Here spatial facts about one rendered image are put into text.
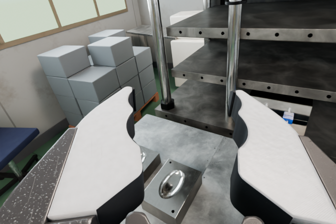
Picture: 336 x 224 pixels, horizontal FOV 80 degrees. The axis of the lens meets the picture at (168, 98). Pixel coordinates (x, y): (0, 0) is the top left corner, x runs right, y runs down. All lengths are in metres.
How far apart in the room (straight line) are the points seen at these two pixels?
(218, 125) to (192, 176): 0.44
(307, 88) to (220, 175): 0.53
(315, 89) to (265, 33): 0.32
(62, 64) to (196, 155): 1.61
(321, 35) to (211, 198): 0.74
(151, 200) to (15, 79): 2.10
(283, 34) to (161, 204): 0.80
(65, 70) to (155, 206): 1.71
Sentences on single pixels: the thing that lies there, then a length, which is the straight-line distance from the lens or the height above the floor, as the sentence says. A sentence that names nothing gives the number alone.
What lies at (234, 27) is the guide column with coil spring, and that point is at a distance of 0.96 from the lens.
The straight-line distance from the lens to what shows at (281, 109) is 1.12.
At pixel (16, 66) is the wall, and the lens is 2.59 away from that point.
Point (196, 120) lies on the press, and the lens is 1.21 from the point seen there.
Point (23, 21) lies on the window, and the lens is 2.61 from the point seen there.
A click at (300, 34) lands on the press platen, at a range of 0.98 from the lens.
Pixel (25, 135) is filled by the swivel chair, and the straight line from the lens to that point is 2.17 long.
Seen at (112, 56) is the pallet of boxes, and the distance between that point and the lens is 2.15.
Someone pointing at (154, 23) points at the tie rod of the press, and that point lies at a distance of 1.12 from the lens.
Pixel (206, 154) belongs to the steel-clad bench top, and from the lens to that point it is 0.99.
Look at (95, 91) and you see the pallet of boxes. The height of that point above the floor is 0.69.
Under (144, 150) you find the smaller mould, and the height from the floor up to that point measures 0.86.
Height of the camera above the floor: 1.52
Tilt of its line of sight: 30 degrees down
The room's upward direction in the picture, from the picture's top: 8 degrees counter-clockwise
